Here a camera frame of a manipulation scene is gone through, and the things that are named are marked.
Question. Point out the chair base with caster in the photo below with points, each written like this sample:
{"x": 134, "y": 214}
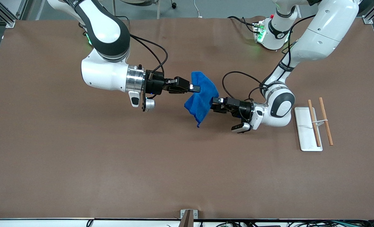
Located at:
{"x": 157, "y": 8}

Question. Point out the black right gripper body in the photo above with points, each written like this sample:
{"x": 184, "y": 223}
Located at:
{"x": 155, "y": 84}

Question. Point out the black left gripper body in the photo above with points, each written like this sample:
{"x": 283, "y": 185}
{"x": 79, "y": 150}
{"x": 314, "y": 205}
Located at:
{"x": 244, "y": 109}

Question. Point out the blue microfibre towel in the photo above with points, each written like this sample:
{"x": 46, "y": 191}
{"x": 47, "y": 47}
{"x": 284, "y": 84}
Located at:
{"x": 202, "y": 94}

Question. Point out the aluminium frame profile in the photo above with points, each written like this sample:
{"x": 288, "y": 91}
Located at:
{"x": 4, "y": 14}
{"x": 368, "y": 19}

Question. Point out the grey metal mounting plate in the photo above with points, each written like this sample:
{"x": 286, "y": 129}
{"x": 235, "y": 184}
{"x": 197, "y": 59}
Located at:
{"x": 195, "y": 214}

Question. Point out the brown camera mount bar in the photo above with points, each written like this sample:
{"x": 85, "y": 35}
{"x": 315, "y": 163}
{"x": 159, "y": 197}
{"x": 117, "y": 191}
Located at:
{"x": 186, "y": 219}

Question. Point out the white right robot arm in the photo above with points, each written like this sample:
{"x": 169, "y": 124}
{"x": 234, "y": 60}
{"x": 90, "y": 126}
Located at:
{"x": 108, "y": 28}

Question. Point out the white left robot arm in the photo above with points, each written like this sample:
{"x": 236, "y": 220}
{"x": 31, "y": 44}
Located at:
{"x": 325, "y": 31}

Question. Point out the white towel rack base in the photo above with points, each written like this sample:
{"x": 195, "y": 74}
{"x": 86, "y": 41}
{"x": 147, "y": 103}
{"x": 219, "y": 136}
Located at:
{"x": 305, "y": 132}

